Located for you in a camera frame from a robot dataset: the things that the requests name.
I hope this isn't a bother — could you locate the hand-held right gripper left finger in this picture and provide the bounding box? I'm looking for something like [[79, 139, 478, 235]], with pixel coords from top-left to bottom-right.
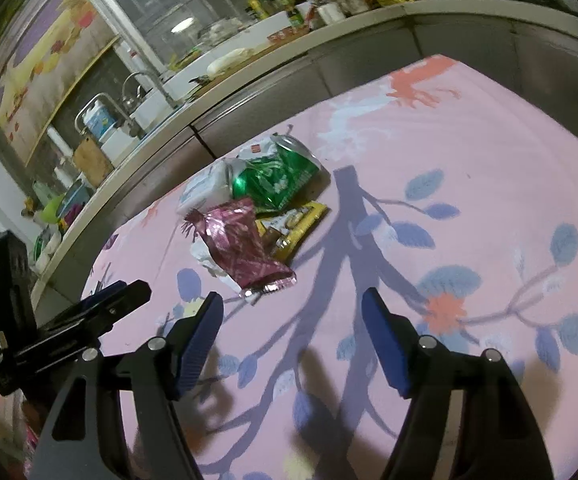
[[26, 291, 225, 480]]

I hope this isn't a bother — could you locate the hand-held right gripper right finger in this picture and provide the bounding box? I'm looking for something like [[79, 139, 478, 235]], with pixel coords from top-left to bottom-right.
[[361, 287, 554, 480]]

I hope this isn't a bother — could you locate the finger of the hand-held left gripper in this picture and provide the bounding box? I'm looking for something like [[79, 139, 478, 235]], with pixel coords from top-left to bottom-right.
[[38, 280, 152, 347], [76, 281, 127, 312]]

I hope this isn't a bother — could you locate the pink foil wrapper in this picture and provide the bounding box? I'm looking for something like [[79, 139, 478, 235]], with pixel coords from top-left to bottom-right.
[[184, 197, 298, 297]]

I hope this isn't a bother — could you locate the yellow snack wrapper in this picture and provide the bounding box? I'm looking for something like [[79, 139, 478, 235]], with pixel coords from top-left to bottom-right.
[[256, 200, 330, 264]]

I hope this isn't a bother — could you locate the crushed green can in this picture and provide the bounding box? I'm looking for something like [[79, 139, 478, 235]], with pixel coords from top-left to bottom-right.
[[229, 132, 323, 211]]

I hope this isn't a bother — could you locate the green plastic bowl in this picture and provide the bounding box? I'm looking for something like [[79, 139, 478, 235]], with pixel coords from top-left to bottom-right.
[[36, 192, 70, 224]]

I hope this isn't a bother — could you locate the wooden cutting board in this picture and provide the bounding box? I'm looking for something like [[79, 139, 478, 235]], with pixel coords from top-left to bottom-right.
[[72, 135, 115, 189]]

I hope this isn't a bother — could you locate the blue and white detergent bag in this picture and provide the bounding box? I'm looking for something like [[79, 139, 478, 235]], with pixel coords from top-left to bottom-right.
[[83, 100, 118, 141]]

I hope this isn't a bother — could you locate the pink floral tablecloth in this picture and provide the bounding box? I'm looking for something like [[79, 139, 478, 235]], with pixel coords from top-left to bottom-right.
[[82, 55, 578, 480]]

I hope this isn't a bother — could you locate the chrome faucet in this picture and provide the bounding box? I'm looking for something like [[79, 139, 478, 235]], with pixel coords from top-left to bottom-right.
[[122, 71, 181, 112]]

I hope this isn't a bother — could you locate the white dough lump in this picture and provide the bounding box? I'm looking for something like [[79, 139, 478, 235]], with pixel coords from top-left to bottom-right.
[[206, 47, 256, 76]]

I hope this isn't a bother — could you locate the kitchen window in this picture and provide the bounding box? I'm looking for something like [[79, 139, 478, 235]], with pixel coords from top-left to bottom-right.
[[76, 0, 270, 67]]

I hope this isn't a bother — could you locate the kitchen counter with steel cabinets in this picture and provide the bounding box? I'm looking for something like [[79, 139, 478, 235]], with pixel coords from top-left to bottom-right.
[[29, 0, 578, 307]]

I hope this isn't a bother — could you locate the colourful wall poster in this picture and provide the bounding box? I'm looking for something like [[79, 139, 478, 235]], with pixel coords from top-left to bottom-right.
[[0, 0, 121, 167]]

